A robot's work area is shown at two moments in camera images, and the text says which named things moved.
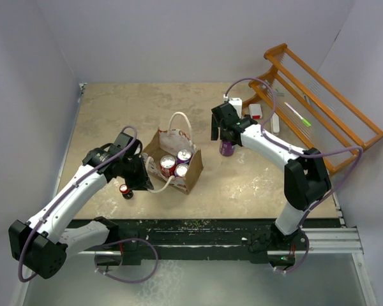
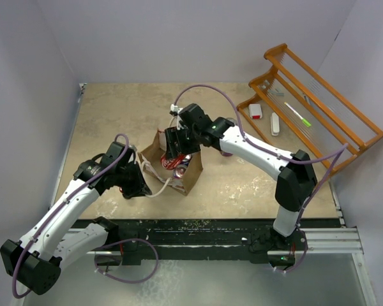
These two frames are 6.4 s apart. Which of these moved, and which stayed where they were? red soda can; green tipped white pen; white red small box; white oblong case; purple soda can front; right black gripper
Moved: right black gripper; red soda can
Stayed: purple soda can front; green tipped white pen; white oblong case; white red small box
